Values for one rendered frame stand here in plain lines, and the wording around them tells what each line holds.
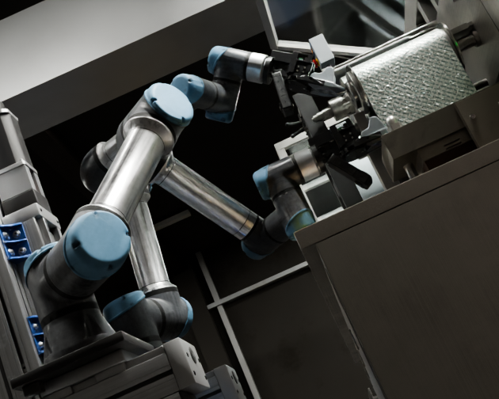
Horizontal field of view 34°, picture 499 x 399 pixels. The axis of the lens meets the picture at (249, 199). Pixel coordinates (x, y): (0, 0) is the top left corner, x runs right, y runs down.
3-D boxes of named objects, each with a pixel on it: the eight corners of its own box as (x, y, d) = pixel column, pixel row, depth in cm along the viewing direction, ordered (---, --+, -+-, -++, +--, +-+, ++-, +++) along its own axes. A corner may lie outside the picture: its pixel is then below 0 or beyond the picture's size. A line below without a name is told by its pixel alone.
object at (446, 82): (401, 161, 192) (367, 96, 198) (493, 119, 192) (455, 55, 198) (401, 161, 192) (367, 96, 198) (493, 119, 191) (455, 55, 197)
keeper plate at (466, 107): (478, 150, 169) (454, 107, 173) (523, 131, 169) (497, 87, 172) (480, 146, 167) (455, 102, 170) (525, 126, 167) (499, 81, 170)
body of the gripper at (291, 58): (315, 55, 206) (269, 46, 209) (306, 85, 204) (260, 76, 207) (318, 68, 214) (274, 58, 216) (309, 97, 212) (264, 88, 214)
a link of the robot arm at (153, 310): (106, 357, 205) (89, 308, 209) (141, 352, 216) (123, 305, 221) (139, 336, 200) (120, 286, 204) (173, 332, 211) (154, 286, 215)
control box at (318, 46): (318, 75, 272) (306, 51, 276) (336, 66, 272) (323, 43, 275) (316, 66, 266) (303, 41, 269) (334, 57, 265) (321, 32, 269)
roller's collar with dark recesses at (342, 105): (337, 124, 234) (328, 106, 236) (356, 115, 234) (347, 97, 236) (335, 116, 228) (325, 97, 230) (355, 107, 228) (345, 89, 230)
